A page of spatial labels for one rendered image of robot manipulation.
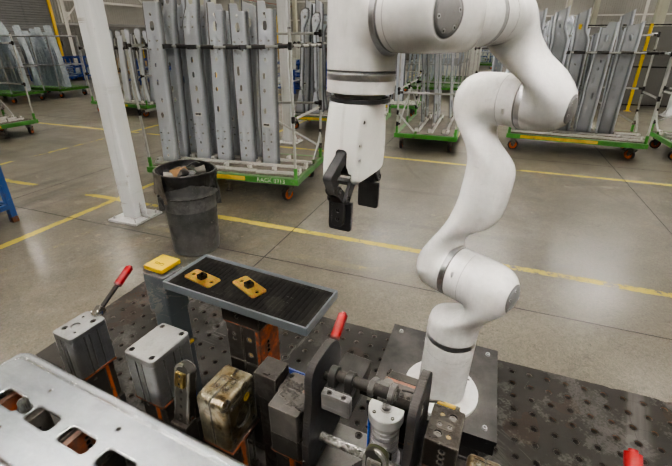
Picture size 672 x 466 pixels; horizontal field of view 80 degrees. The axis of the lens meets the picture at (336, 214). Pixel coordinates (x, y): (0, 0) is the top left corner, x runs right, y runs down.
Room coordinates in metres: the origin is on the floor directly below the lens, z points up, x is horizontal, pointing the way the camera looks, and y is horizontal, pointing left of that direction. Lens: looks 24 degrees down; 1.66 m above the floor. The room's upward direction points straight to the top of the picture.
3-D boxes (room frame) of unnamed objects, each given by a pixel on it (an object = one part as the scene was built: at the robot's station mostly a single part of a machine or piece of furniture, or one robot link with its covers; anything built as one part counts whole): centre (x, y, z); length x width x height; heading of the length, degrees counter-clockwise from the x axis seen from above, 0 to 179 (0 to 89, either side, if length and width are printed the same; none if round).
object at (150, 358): (0.62, 0.35, 0.90); 0.13 x 0.10 x 0.41; 155
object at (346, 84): (0.51, -0.03, 1.61); 0.09 x 0.08 x 0.03; 153
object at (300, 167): (4.77, 1.21, 0.88); 1.93 x 1.01 x 1.76; 75
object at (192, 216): (3.06, 1.21, 0.36); 0.54 x 0.50 x 0.73; 159
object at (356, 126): (0.51, -0.03, 1.55); 0.10 x 0.07 x 0.11; 153
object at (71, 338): (0.73, 0.59, 0.88); 0.11 x 0.10 x 0.36; 155
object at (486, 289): (0.76, -0.31, 1.10); 0.19 x 0.12 x 0.24; 43
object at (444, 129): (7.13, -1.72, 0.88); 1.91 x 1.00 x 1.76; 160
